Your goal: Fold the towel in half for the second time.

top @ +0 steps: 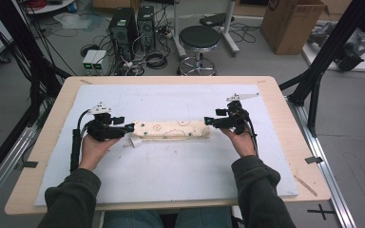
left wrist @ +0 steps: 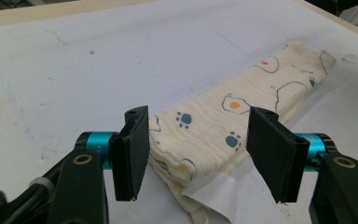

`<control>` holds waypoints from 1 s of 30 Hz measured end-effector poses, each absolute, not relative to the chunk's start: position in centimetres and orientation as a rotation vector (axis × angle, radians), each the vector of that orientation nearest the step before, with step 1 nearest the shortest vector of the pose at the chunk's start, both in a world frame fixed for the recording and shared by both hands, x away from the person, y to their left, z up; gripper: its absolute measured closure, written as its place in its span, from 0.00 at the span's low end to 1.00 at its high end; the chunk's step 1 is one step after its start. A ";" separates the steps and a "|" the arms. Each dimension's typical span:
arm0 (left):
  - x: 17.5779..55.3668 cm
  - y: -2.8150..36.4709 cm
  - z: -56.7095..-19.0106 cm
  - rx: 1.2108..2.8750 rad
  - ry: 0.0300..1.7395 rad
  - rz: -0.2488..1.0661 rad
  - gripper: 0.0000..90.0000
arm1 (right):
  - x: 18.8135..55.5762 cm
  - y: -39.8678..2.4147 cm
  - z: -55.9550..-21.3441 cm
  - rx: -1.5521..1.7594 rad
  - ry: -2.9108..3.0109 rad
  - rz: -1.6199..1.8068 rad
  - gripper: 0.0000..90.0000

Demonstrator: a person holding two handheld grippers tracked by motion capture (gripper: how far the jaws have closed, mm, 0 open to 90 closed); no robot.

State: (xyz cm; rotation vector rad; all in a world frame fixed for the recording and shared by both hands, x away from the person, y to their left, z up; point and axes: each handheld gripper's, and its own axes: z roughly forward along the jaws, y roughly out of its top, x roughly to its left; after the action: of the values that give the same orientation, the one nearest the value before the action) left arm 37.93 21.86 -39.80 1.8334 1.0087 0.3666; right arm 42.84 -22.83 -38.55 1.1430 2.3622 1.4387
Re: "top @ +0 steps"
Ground large black computer tower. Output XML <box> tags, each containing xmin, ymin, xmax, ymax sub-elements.
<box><xmin>107</xmin><ymin>7</ymin><xmax>139</xmax><ymax>62</ymax></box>

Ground black round stool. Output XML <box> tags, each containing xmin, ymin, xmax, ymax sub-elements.
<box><xmin>177</xmin><ymin>25</ymin><xmax>222</xmax><ymax>77</ymax></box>

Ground person's leg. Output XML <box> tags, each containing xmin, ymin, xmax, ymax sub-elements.
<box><xmin>174</xmin><ymin>206</ymin><xmax>234</xmax><ymax>228</ymax></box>
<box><xmin>102</xmin><ymin>210</ymin><xmax>164</xmax><ymax>228</ymax></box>

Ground white power supply unit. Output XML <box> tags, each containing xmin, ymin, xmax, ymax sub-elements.
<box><xmin>82</xmin><ymin>49</ymin><xmax>99</xmax><ymax>72</ymax></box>
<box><xmin>91</xmin><ymin>49</ymin><xmax>108</xmax><ymax>72</ymax></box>

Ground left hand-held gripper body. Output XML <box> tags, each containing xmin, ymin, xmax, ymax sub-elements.
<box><xmin>86</xmin><ymin>101</ymin><xmax>126</xmax><ymax>143</ymax></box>

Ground coiled black cables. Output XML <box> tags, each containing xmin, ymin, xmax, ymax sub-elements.
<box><xmin>144</xmin><ymin>48</ymin><xmax>169</xmax><ymax>70</ymax></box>

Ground white round table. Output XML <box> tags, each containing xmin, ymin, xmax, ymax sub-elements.
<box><xmin>25</xmin><ymin>0</ymin><xmax>76</xmax><ymax>15</ymax></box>

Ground clear plastic bag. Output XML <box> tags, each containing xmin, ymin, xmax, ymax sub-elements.
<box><xmin>53</xmin><ymin>11</ymin><xmax>93</xmax><ymax>31</ymax></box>

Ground person's right hand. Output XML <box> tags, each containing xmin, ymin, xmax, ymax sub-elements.
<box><xmin>220</xmin><ymin>125</ymin><xmax>258</xmax><ymax>159</ymax></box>

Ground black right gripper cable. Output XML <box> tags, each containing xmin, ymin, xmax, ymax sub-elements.
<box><xmin>244</xmin><ymin>117</ymin><xmax>259</xmax><ymax>157</ymax></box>

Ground cream towel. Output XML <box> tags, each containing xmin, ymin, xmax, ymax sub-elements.
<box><xmin>123</xmin><ymin>120</ymin><xmax>212</xmax><ymax>149</ymax></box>

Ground black metal frame stand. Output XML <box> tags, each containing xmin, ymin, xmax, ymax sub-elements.
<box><xmin>279</xmin><ymin>0</ymin><xmax>365</xmax><ymax>138</ymax></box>
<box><xmin>0</xmin><ymin>0</ymin><xmax>71</xmax><ymax>128</ymax></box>

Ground slim black computer tower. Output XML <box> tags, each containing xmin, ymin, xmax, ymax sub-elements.
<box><xmin>136</xmin><ymin>5</ymin><xmax>157</xmax><ymax>49</ymax></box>

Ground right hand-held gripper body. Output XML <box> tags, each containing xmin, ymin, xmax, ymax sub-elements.
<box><xmin>213</xmin><ymin>92</ymin><xmax>260</xmax><ymax>136</ymax></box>

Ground thin wooden stick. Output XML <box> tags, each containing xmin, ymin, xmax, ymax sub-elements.
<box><xmin>293</xmin><ymin>174</ymin><xmax>318</xmax><ymax>198</ymax></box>

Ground person's right leg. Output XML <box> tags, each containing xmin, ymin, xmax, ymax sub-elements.
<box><xmin>174</xmin><ymin>206</ymin><xmax>234</xmax><ymax>228</ymax></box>

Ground brown cardboard box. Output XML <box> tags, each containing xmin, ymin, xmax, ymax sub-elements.
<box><xmin>259</xmin><ymin>0</ymin><xmax>331</xmax><ymax>56</ymax></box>

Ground black flat case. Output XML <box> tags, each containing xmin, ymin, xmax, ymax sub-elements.
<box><xmin>199</xmin><ymin>12</ymin><xmax>236</xmax><ymax>29</ymax></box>

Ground person's left leg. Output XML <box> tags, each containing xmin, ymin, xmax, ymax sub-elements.
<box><xmin>102</xmin><ymin>210</ymin><xmax>164</xmax><ymax>228</ymax></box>

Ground black tape cross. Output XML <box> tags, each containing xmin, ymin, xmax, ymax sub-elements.
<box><xmin>306</xmin><ymin>203</ymin><xmax>336</xmax><ymax>221</ymax></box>

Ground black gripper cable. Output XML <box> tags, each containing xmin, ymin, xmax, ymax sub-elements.
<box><xmin>69</xmin><ymin>108</ymin><xmax>91</xmax><ymax>174</ymax></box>
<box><xmin>244</xmin><ymin>117</ymin><xmax>259</xmax><ymax>157</ymax></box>

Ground person's left hand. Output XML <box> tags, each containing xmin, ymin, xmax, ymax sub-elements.
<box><xmin>78</xmin><ymin>134</ymin><xmax>122</xmax><ymax>172</ymax></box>

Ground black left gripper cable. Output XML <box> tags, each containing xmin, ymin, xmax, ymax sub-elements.
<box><xmin>69</xmin><ymin>108</ymin><xmax>91</xmax><ymax>174</ymax></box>

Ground white desk leg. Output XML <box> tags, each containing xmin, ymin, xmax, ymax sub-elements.
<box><xmin>172</xmin><ymin>0</ymin><xmax>188</xmax><ymax>59</ymax></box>
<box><xmin>221</xmin><ymin>0</ymin><xmax>240</xmax><ymax>57</ymax></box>

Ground black tape piece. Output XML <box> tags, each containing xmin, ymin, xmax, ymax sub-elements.
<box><xmin>14</xmin><ymin>161</ymin><xmax>39</xmax><ymax>171</ymax></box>
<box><xmin>304</xmin><ymin>156</ymin><xmax>324</xmax><ymax>165</ymax></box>

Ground aluminium rail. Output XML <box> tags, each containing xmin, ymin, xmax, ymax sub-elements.
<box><xmin>286</xmin><ymin>96</ymin><xmax>357</xmax><ymax>228</ymax></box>
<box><xmin>0</xmin><ymin>126</ymin><xmax>38</xmax><ymax>217</ymax></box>

